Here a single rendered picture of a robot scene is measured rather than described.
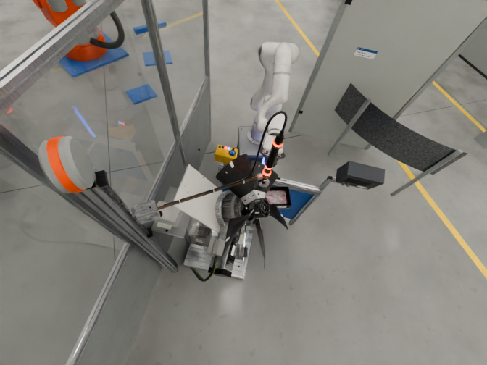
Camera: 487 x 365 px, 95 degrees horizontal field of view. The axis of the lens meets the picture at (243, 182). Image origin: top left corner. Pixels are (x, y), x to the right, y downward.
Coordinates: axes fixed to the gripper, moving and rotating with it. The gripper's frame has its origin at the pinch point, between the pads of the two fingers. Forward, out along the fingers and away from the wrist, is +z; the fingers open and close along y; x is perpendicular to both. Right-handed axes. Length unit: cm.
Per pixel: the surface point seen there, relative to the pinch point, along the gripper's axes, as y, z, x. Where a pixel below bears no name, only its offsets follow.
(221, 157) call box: 32, -31, -51
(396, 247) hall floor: -180, -37, -156
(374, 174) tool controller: -76, -33, -32
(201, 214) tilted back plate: 30, 22, -35
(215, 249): 17, 39, -40
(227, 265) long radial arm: 9, 45, -43
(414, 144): -152, -119, -73
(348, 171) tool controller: -57, -32, -33
